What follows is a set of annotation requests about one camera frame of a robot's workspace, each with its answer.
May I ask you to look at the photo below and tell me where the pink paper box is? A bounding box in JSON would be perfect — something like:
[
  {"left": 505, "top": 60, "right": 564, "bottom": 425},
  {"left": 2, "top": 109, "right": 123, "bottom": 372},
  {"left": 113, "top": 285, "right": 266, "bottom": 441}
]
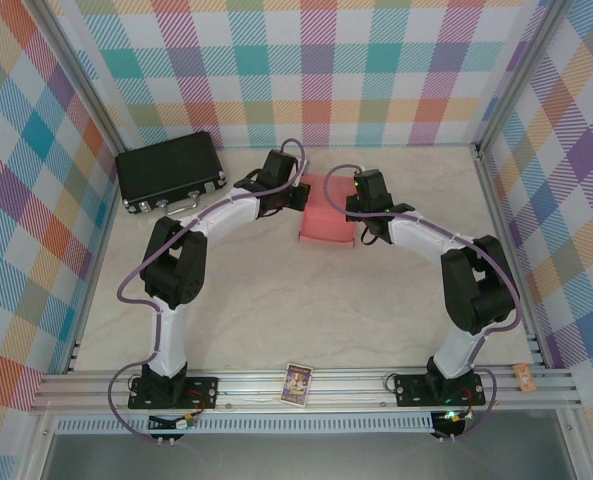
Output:
[{"left": 298, "top": 172, "right": 358, "bottom": 249}]

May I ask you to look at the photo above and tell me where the purple playing card box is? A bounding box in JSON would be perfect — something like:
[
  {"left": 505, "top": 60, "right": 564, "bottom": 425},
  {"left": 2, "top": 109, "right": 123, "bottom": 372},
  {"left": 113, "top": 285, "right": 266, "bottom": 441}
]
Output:
[{"left": 279, "top": 363, "right": 313, "bottom": 407}]

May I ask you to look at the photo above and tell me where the black hard case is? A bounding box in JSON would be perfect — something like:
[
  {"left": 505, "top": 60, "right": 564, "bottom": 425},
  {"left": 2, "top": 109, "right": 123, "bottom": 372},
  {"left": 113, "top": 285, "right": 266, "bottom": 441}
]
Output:
[{"left": 114, "top": 130, "right": 227, "bottom": 216}]

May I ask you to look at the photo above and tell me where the printed wooden block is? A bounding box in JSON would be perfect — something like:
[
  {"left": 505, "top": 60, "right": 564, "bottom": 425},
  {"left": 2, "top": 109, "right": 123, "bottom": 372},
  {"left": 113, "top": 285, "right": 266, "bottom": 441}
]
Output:
[{"left": 513, "top": 363, "right": 537, "bottom": 393}]

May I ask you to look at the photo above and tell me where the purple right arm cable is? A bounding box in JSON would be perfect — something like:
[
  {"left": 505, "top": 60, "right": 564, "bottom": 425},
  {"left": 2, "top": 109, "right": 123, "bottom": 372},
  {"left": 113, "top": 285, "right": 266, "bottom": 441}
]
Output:
[{"left": 323, "top": 163, "right": 522, "bottom": 444}]

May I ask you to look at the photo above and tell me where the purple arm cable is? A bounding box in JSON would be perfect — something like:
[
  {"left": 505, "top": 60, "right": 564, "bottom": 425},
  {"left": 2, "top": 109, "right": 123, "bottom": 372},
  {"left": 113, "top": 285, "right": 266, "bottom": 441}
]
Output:
[
  {"left": 323, "top": 163, "right": 522, "bottom": 444},
  {"left": 106, "top": 138, "right": 310, "bottom": 444}
]

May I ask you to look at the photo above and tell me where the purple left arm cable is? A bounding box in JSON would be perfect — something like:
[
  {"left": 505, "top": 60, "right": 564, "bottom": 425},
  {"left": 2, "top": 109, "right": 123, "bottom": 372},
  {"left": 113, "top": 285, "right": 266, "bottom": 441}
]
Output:
[{"left": 106, "top": 138, "right": 310, "bottom": 444}]

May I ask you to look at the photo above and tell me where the aluminium frame post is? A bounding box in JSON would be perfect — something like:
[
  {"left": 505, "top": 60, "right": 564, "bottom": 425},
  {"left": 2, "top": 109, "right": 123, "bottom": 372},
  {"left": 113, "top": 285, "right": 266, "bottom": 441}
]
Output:
[
  {"left": 35, "top": 0, "right": 127, "bottom": 151},
  {"left": 475, "top": 0, "right": 565, "bottom": 151}
]

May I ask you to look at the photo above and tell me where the aluminium frame rail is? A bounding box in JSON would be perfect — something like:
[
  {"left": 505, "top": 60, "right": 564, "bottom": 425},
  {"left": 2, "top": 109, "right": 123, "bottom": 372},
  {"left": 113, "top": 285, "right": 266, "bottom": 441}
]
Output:
[{"left": 30, "top": 367, "right": 585, "bottom": 414}]

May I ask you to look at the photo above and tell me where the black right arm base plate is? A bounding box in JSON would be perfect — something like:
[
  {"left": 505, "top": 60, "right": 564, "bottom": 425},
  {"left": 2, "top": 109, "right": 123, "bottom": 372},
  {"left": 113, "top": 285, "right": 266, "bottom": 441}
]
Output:
[{"left": 394, "top": 372, "right": 487, "bottom": 407}]

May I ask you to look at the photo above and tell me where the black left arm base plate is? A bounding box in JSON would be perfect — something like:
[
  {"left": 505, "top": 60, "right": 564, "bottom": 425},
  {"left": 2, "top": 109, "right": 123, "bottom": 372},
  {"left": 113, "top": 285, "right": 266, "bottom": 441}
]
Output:
[{"left": 128, "top": 373, "right": 221, "bottom": 411}]

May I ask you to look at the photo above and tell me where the white slotted cable duct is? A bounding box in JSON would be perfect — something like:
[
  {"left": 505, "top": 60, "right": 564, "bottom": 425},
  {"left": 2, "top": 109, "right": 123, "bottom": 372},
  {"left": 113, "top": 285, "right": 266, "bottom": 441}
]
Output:
[{"left": 55, "top": 412, "right": 435, "bottom": 435}]

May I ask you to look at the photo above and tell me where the small circuit board with wires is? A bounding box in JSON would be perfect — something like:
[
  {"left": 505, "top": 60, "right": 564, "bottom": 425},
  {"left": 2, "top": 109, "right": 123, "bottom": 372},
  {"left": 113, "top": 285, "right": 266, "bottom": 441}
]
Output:
[
  {"left": 433, "top": 409, "right": 475, "bottom": 439},
  {"left": 148, "top": 414, "right": 198, "bottom": 432}
]

